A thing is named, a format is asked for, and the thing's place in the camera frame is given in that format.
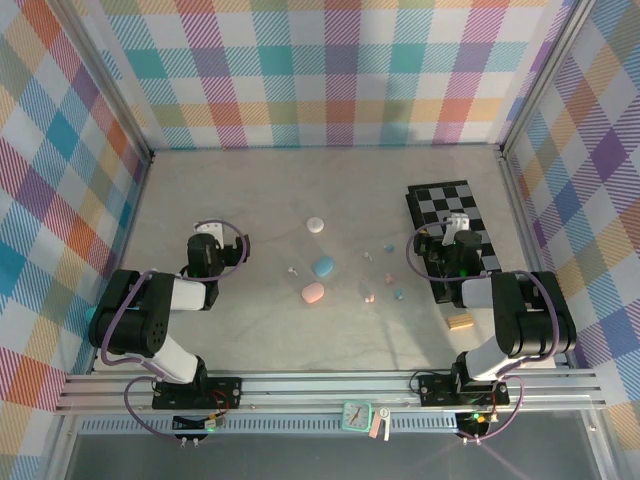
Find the black grey folding chessboard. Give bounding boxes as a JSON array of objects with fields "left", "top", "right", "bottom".
[{"left": 405, "top": 179, "right": 501, "bottom": 306}]

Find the small circuit board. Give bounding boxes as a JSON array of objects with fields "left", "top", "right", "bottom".
[
  {"left": 172, "top": 413, "right": 224, "bottom": 432},
  {"left": 455, "top": 410, "right": 496, "bottom": 432}
]

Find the small teal alarm clock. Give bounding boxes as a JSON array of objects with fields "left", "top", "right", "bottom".
[{"left": 342, "top": 401, "right": 372, "bottom": 432}]

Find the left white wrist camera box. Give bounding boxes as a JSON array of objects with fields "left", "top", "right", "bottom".
[{"left": 193, "top": 219, "right": 225, "bottom": 247}]

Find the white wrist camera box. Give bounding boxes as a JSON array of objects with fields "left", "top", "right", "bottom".
[
  {"left": 442, "top": 213, "right": 470, "bottom": 246},
  {"left": 193, "top": 219, "right": 225, "bottom": 247}
]

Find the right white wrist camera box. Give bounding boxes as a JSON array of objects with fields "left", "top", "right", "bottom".
[{"left": 442, "top": 213, "right": 470, "bottom": 246}]

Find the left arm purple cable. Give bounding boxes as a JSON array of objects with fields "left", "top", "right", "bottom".
[{"left": 99, "top": 218, "right": 251, "bottom": 444}]

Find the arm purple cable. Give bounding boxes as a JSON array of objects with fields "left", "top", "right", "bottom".
[
  {"left": 99, "top": 218, "right": 251, "bottom": 444},
  {"left": 405, "top": 222, "right": 561, "bottom": 444}
]

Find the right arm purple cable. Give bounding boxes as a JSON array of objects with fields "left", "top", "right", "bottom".
[{"left": 405, "top": 222, "right": 561, "bottom": 444}]

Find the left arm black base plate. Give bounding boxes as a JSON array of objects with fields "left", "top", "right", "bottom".
[{"left": 151, "top": 377, "right": 244, "bottom": 411}]

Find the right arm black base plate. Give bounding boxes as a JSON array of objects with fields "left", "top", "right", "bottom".
[{"left": 418, "top": 372, "right": 511, "bottom": 407}]

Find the aluminium mounting rail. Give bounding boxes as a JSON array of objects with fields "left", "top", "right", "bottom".
[{"left": 54, "top": 369, "right": 609, "bottom": 416}]

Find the grey slotted cable duct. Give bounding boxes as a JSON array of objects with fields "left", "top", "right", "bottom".
[{"left": 79, "top": 417, "right": 501, "bottom": 434}]

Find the aluminium frame post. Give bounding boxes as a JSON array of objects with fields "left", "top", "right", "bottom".
[
  {"left": 499, "top": 0, "right": 596, "bottom": 156},
  {"left": 49, "top": 0, "right": 154, "bottom": 166}
]

